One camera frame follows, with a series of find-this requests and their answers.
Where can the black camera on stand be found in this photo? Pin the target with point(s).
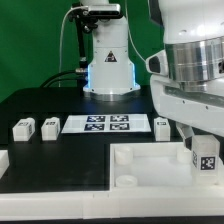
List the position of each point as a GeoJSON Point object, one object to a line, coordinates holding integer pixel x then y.
{"type": "Point", "coordinates": [104, 11]}

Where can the white sheet with markers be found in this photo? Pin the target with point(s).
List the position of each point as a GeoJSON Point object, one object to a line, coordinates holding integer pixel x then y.
{"type": "Point", "coordinates": [112, 123]}

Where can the white left fence piece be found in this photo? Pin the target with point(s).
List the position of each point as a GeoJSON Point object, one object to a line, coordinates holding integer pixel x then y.
{"type": "Point", "coordinates": [4, 162]}

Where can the black camera stand pole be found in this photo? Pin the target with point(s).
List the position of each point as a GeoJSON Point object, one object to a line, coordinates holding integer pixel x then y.
{"type": "Point", "coordinates": [85, 24]}

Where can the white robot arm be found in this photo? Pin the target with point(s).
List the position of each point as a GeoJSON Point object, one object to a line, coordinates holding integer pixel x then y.
{"type": "Point", "coordinates": [187, 75]}

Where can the white front fence rail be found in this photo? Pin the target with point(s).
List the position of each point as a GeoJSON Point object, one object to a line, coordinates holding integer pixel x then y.
{"type": "Point", "coordinates": [118, 203]}

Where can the white square tabletop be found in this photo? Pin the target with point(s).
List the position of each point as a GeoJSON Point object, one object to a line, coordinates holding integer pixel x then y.
{"type": "Point", "coordinates": [153, 165]}

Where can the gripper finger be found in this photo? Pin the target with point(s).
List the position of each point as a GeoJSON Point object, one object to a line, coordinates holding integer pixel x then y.
{"type": "Point", "coordinates": [186, 132]}

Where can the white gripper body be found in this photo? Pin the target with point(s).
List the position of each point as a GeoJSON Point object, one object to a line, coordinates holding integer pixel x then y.
{"type": "Point", "coordinates": [204, 111]}

